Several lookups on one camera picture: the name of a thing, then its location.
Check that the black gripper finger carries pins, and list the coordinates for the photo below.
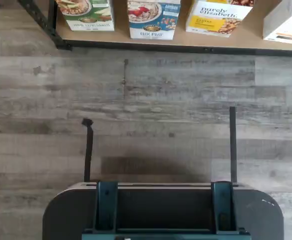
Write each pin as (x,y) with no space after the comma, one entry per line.
(107,205)
(223,207)

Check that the blue and white cereal box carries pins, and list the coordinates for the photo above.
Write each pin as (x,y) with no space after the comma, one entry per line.
(150,22)

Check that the yellow purely elizabeth box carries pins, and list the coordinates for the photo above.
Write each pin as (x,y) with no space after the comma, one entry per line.
(210,22)

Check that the white patterned pantry box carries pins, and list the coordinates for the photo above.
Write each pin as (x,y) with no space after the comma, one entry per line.
(285,30)

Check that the green and white cereal box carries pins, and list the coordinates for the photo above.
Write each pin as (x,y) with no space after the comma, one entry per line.
(86,15)

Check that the wooden shelf with black frame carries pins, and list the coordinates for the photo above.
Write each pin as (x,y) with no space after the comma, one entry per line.
(160,47)

